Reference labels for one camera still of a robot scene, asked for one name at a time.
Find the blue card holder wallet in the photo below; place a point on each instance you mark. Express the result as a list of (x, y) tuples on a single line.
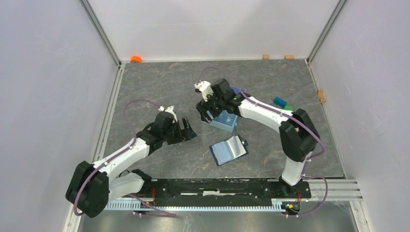
[(229, 150)]

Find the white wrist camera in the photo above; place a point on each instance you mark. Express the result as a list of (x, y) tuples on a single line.
[(170, 110), (204, 87)]

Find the curved wooden piece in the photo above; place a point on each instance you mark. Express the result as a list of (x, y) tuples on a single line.
[(321, 97)]

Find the green toy brick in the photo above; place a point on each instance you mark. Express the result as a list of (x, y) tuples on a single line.
[(288, 108)]

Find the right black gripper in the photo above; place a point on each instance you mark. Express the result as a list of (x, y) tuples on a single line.
[(201, 108)]

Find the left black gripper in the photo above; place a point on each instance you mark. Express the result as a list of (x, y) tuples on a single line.
[(183, 135)]

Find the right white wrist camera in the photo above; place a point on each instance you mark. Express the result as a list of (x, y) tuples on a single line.
[(204, 87)]

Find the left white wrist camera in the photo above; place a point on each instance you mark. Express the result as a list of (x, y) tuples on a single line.
[(170, 110)]

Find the blue toy brick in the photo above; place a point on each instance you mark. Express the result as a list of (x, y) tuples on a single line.
[(279, 102)]

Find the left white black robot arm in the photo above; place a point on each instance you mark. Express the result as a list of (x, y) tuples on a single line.
[(94, 185)]

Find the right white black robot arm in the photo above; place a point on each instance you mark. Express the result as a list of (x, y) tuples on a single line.
[(298, 135)]

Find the orange round cap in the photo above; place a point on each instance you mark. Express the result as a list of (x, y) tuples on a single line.
[(135, 59)]

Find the blue purple three-bin tray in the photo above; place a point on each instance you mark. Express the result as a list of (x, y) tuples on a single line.
[(225, 121)]

